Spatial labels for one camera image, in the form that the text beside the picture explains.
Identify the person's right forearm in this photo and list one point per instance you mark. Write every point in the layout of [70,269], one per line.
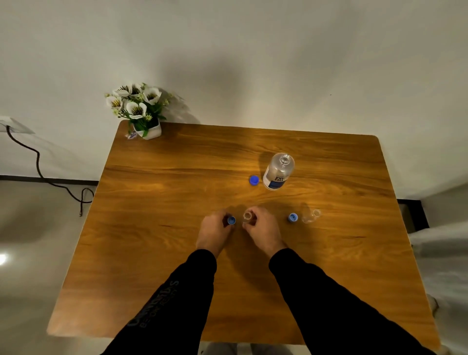
[329,303]

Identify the person's left hand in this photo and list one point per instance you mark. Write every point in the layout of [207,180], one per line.
[212,232]

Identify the large clear plastic water bottle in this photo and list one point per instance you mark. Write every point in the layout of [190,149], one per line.
[278,173]

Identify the person's right hand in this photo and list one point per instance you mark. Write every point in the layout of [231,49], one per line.
[266,230]

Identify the small paper tag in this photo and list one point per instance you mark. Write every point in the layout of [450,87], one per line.
[131,135]

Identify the white wall socket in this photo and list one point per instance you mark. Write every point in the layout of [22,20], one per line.
[14,125]

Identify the person's left forearm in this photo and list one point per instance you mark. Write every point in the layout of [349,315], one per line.
[172,303]

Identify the small clear glass bottle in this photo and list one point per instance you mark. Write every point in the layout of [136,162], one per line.
[312,215]
[247,216]

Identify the blue bottle cap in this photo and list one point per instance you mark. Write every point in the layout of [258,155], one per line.
[254,180]
[293,217]
[231,220]

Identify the white mattress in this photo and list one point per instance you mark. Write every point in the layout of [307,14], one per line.
[444,263]

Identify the white flowers in white pot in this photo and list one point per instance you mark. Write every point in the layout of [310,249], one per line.
[140,109]

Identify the person's left fingers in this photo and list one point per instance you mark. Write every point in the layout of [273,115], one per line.
[225,216]

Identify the person's right fingers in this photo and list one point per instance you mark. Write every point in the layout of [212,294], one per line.
[253,214]

